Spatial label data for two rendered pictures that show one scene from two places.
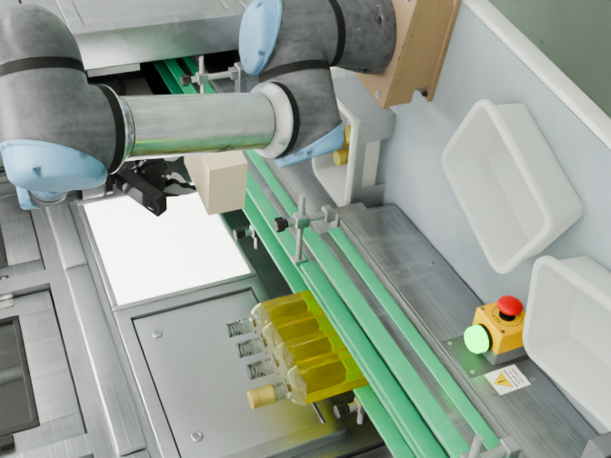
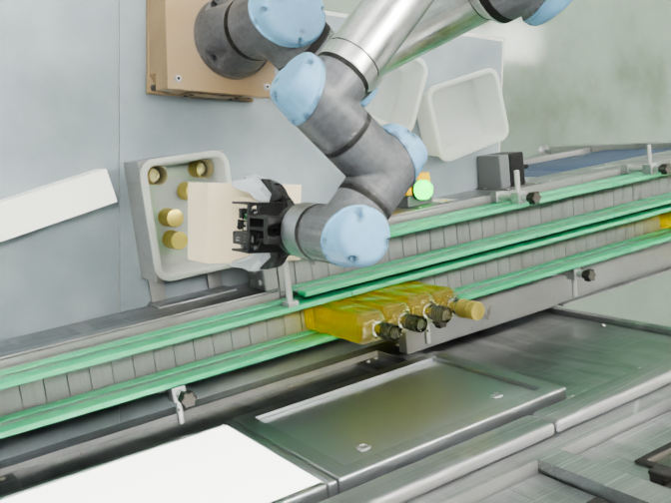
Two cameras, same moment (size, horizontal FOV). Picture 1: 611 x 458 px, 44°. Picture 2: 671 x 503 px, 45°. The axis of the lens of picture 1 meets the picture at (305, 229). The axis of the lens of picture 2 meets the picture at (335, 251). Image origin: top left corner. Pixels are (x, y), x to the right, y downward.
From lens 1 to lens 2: 2.04 m
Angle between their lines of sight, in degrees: 89
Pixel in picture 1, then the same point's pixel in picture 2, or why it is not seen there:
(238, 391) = (423, 393)
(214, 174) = (298, 193)
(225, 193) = not seen: hidden behind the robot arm
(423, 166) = (263, 168)
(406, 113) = (222, 138)
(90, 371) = (443, 486)
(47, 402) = not seen: outside the picture
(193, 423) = (482, 400)
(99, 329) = (374, 484)
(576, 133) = not seen: hidden behind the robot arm
